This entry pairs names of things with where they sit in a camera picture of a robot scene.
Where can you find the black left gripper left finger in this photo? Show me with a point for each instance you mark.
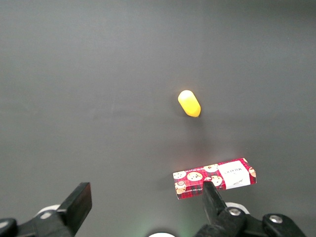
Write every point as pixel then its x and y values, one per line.
pixel 76 205

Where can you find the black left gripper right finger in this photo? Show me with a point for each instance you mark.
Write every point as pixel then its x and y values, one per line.
pixel 213 205

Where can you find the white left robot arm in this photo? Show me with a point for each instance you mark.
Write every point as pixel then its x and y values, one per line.
pixel 161 234

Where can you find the red cookie box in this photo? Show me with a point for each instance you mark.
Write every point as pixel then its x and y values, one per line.
pixel 195 184

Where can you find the yellow lemon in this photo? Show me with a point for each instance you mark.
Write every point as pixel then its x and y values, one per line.
pixel 189 103

